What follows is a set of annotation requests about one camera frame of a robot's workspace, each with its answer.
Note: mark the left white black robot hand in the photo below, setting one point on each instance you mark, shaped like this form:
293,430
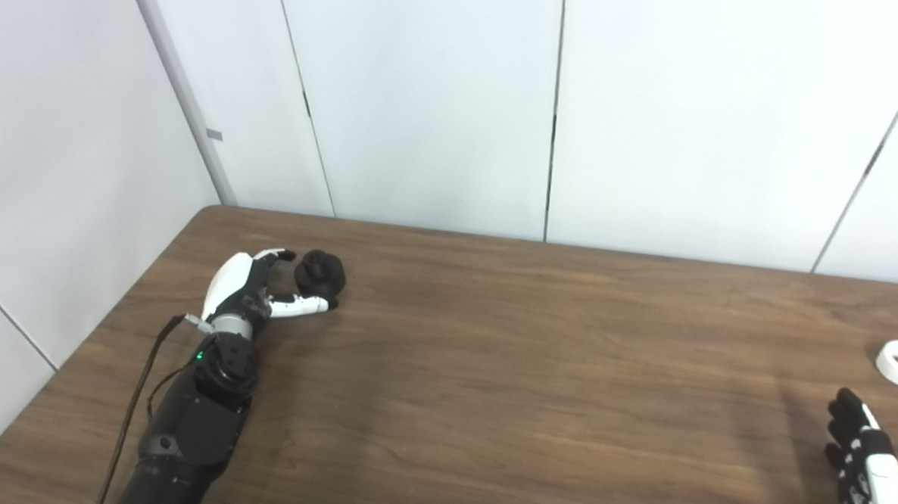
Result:
227,281

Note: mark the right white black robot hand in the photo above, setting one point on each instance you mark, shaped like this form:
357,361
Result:
856,461

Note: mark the round black plastic part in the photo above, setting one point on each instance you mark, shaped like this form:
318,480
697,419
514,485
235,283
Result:
325,272

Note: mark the white corner post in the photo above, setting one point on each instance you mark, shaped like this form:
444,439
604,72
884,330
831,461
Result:
184,97

